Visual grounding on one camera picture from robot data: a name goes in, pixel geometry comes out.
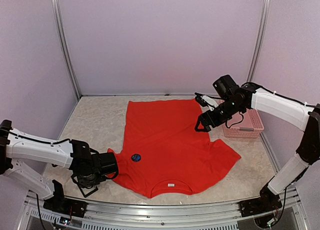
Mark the black open brooch box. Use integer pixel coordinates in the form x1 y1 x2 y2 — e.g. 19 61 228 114
71 175 99 198

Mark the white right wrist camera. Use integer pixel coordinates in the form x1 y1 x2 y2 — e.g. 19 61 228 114
194 92 219 111

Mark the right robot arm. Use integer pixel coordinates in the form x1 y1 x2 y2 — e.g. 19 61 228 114
194 74 320 217

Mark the pink plastic basket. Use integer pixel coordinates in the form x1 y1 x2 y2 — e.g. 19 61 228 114
222 109 264 139

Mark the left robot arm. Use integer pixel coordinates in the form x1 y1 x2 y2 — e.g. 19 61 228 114
0 119 119 218

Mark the red t-shirt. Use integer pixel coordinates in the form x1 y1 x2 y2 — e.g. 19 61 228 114
114 99 241 199

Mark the right aluminium frame post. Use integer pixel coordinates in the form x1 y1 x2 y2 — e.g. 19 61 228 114
245 0 271 83

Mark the aluminium frame post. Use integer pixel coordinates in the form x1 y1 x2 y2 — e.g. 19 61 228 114
51 0 82 101
245 0 271 83

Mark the front aluminium rail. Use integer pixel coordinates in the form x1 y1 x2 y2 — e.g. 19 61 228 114
16 184 309 230

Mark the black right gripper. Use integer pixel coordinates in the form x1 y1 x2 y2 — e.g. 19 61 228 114
194 98 244 132

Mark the left aluminium frame post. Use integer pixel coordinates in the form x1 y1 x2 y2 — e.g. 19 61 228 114
51 0 82 101

